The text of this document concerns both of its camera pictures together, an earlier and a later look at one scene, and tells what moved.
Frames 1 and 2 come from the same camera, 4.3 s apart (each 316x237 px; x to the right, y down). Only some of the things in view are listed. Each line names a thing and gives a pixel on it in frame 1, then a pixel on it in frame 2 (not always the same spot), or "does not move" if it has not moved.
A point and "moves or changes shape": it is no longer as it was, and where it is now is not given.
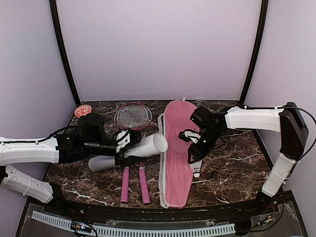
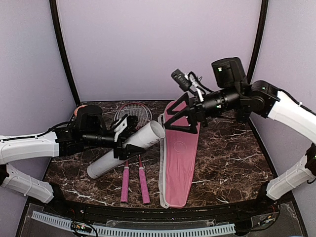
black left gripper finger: x=121 y=160 to x=129 y=150
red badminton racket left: x=130 y=116 does not move
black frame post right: x=258 y=49 does not move
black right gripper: x=199 y=154 to x=197 y=113
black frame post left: x=61 y=42 does not move
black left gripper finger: x=135 y=136 to x=125 y=126
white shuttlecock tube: x=155 y=143 moves or changes shape
